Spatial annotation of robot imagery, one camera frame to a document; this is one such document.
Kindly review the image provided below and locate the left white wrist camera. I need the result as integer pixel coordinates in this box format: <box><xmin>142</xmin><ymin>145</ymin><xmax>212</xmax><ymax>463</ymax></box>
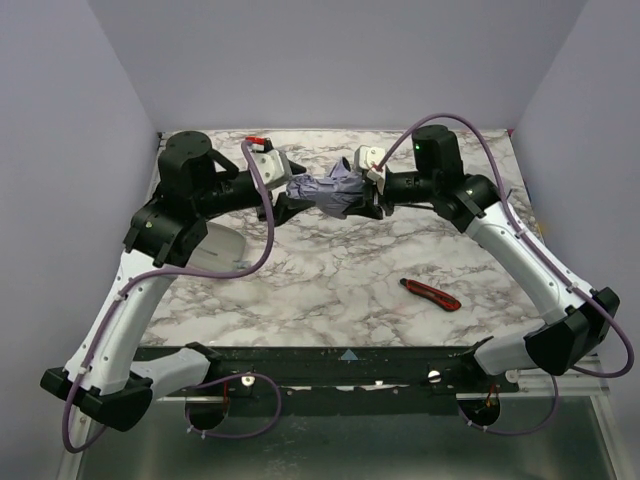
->
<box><xmin>245</xmin><ymin>136</ymin><xmax>293</xmax><ymax>191</ymax></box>

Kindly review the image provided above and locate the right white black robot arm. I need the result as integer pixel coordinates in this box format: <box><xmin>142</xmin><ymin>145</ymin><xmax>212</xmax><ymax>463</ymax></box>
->
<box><xmin>346</xmin><ymin>125</ymin><xmax>620</xmax><ymax>376</ymax></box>

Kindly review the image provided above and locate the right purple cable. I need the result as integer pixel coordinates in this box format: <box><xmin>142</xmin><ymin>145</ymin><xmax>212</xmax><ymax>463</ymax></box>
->
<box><xmin>377</xmin><ymin>113</ymin><xmax>631</xmax><ymax>436</ymax></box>

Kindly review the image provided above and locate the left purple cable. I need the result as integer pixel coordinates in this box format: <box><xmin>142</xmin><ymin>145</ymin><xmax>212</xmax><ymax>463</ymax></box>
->
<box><xmin>62</xmin><ymin>140</ymin><xmax>284</xmax><ymax>454</ymax></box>

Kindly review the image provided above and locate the pink zippered umbrella case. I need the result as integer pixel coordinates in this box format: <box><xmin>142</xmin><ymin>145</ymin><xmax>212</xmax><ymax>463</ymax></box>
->
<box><xmin>187</xmin><ymin>222</ymin><xmax>249</xmax><ymax>273</ymax></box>

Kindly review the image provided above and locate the purple cable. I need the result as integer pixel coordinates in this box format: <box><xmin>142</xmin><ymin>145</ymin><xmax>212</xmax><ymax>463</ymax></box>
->
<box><xmin>377</xmin><ymin>113</ymin><xmax>631</xmax><ymax>436</ymax></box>
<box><xmin>62</xmin><ymin>140</ymin><xmax>284</xmax><ymax>454</ymax></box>

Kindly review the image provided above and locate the lavender umbrella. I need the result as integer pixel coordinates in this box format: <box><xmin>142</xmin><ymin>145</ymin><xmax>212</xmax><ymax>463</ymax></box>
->
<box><xmin>285</xmin><ymin>157</ymin><xmax>366</xmax><ymax>220</ymax></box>

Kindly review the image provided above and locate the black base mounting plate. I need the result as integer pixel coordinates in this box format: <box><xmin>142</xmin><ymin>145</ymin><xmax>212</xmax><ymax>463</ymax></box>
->
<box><xmin>160</xmin><ymin>347</ymin><xmax>519</xmax><ymax>417</ymax></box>

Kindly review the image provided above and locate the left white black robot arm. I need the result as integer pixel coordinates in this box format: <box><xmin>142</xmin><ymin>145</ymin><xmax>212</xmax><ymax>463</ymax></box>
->
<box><xmin>41</xmin><ymin>131</ymin><xmax>305</xmax><ymax>434</ymax></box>

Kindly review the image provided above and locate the red black utility knife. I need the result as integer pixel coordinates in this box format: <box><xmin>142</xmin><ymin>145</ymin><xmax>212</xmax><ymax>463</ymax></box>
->
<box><xmin>399</xmin><ymin>278</ymin><xmax>461</xmax><ymax>312</ymax></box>

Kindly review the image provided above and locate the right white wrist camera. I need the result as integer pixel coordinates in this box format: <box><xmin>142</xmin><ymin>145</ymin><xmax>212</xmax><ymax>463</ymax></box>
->
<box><xmin>354</xmin><ymin>145</ymin><xmax>387</xmax><ymax>195</ymax></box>

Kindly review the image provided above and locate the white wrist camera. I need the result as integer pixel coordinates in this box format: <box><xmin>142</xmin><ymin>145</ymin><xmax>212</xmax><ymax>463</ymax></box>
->
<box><xmin>245</xmin><ymin>136</ymin><xmax>293</xmax><ymax>191</ymax></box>
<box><xmin>354</xmin><ymin>145</ymin><xmax>387</xmax><ymax>195</ymax></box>

